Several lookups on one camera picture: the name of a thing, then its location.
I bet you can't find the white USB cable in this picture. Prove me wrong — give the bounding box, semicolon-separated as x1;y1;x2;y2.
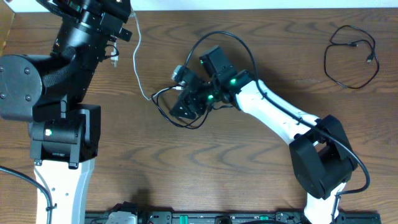
110;9;184;102

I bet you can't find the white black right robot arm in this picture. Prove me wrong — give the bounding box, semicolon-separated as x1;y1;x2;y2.
170;65;359;223

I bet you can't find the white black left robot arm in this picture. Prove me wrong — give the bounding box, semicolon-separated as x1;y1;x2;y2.
1;0;132;223

